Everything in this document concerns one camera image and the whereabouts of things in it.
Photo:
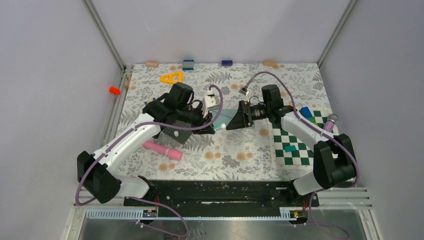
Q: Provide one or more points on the grey lego baseplate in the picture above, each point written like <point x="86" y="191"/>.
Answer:
<point x="167" y="136"/>

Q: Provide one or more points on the right wooden cylinder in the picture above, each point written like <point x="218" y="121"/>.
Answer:
<point x="271" y="64"/>

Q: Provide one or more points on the yellow triangle toy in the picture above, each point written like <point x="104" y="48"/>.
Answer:
<point x="172" y="78"/>

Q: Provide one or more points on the orange red cap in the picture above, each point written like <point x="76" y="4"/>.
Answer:
<point x="115" y="91"/>

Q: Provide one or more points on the green white glue stick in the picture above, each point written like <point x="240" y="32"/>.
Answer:
<point x="220" y="127"/>

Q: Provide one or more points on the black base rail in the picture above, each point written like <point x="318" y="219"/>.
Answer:
<point x="218" y="198"/>

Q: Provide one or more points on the light blue envelope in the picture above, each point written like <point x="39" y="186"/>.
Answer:
<point x="225" y="116"/>

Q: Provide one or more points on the teal small block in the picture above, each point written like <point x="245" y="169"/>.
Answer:
<point x="290" y="148"/>

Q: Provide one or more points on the dark purple lego brick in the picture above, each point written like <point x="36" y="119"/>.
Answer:
<point x="226" y="62"/>

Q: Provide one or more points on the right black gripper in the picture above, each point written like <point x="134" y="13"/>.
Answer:
<point x="241" y="120"/>

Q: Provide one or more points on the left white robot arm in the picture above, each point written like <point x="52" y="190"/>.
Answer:
<point x="97" y="175"/>

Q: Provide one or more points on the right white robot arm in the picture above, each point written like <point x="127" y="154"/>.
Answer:
<point x="333" y="158"/>

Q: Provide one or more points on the blue lego brick stack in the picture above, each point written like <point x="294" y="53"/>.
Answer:
<point x="188" y="65"/>

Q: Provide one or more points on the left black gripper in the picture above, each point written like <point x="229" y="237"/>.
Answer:
<point x="203" y="121"/>

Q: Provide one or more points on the rainbow lego brick stack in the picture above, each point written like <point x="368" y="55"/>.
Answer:
<point x="306" y="113"/>

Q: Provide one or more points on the wooden cylinder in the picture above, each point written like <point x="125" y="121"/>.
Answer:
<point x="271" y="64"/>
<point x="151" y="64"/>

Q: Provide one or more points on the floral table mat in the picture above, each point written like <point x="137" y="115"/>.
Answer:
<point x="243" y="154"/>

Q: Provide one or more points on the left wooden cylinder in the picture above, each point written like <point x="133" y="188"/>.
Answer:
<point x="151" y="64"/>

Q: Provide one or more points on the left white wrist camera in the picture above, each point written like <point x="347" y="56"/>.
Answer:
<point x="209" y="102"/>

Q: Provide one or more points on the green white chessboard mat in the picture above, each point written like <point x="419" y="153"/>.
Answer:
<point x="302" y="159"/>

